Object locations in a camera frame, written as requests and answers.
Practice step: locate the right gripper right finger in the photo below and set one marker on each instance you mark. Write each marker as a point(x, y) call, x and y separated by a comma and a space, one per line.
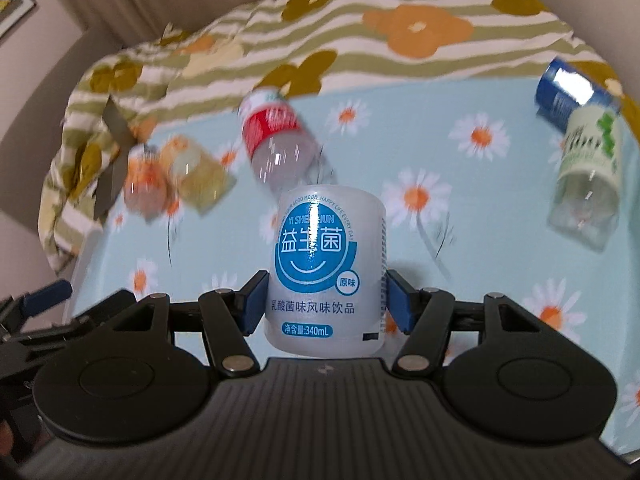
point(424, 316)

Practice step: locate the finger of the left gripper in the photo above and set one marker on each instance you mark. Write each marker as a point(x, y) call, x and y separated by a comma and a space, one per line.
point(47, 297)

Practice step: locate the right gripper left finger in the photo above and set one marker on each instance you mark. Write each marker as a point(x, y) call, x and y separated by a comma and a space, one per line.
point(229, 317)

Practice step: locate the white blue-label yogurt bottle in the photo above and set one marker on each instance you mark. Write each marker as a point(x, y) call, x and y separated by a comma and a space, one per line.
point(327, 288)

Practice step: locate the yellow-label clear bottle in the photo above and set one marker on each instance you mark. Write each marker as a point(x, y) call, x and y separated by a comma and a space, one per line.
point(197, 177)

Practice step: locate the daisy-print blue tablecloth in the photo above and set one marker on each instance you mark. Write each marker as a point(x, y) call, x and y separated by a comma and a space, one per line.
point(466, 171)

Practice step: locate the orange-label small bottle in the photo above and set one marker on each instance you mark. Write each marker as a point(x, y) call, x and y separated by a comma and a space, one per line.
point(145, 189)

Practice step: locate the red-label clear bottle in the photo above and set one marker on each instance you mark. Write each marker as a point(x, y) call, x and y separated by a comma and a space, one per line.
point(280, 148)

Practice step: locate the green-label clear bottle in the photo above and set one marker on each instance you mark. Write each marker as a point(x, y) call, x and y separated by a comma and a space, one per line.
point(586, 203)

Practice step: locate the striped floral quilt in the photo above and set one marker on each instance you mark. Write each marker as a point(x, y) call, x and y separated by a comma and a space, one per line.
point(301, 47)

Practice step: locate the framed wall picture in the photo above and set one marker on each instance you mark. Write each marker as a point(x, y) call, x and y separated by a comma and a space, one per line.
point(12, 12)

